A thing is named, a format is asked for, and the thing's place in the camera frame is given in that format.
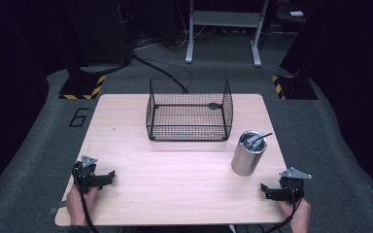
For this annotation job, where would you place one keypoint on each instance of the stainless steel tumbler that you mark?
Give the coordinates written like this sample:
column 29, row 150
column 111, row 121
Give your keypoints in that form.
column 246, row 160

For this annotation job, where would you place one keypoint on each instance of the black base with hazard stripes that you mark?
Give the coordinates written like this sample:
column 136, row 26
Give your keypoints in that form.
column 81, row 87
column 296, row 88

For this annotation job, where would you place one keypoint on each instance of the person's left hand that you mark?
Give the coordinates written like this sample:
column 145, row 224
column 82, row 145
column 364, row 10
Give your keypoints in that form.
column 76, row 208

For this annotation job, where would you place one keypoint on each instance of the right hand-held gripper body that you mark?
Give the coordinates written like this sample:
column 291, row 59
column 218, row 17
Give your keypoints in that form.
column 293, row 189

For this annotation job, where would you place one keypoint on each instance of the dark curtain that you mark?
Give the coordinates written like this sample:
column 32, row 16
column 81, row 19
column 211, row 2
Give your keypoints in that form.
column 353, row 64
column 9, row 81

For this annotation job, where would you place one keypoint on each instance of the white metal stand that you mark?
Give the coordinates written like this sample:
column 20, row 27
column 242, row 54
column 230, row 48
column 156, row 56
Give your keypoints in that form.
column 225, row 18

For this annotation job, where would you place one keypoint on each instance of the small white box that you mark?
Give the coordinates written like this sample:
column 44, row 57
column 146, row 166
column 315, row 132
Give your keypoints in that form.
column 296, row 14

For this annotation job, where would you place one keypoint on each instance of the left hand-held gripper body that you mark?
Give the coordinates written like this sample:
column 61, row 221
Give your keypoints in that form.
column 85, row 178

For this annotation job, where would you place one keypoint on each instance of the person's right hand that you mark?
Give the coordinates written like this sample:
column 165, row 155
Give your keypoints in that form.
column 300, row 216

